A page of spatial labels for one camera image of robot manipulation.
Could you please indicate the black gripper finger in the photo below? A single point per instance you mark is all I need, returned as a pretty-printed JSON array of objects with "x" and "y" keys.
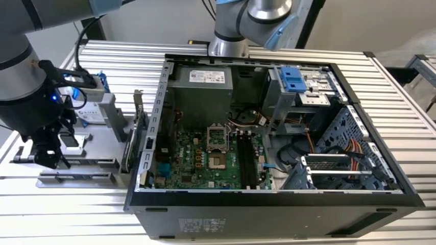
[
  {"x": 46, "y": 155},
  {"x": 68, "y": 141}
]

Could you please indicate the RAM stick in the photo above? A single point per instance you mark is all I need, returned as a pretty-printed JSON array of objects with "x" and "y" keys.
[
  {"x": 78, "y": 176},
  {"x": 88, "y": 161}
]

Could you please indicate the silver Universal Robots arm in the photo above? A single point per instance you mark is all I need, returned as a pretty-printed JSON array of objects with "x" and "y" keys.
[{"x": 262, "y": 12}]

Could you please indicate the silver CPU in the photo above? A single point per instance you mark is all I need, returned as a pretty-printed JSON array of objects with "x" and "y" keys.
[{"x": 82, "y": 143}]

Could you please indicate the grey parts rack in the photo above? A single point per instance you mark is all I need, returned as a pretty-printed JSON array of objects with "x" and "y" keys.
[{"x": 102, "y": 145}]

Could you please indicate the hard disk in blue carrier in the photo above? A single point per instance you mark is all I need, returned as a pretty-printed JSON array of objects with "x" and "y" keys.
[{"x": 90, "y": 113}]

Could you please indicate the green motherboard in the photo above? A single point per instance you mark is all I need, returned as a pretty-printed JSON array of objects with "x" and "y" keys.
[{"x": 186, "y": 166}]

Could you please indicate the grey power supply unit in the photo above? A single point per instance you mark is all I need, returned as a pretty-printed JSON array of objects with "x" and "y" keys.
[{"x": 200, "y": 107}]

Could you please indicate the CPU socket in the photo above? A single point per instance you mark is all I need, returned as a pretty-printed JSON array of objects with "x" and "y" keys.
[{"x": 218, "y": 161}]

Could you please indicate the black round fan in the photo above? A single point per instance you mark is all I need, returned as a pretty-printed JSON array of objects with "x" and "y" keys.
[{"x": 243, "y": 118}]

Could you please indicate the small yellow black connector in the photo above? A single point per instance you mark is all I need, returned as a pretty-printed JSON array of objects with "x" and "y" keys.
[{"x": 191, "y": 42}]

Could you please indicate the black PC case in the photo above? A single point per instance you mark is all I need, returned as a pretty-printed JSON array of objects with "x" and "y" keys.
[{"x": 238, "y": 222}]

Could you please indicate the blue plastic drive latch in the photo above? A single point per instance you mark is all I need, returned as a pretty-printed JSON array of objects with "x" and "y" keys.
[{"x": 292, "y": 81}]

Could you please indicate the metal disk bay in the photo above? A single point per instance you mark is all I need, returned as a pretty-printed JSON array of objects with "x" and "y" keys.
[{"x": 338, "y": 172}]

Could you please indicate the black metal post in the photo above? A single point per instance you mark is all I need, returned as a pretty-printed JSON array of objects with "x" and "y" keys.
[
  {"x": 99, "y": 33},
  {"x": 311, "y": 23}
]

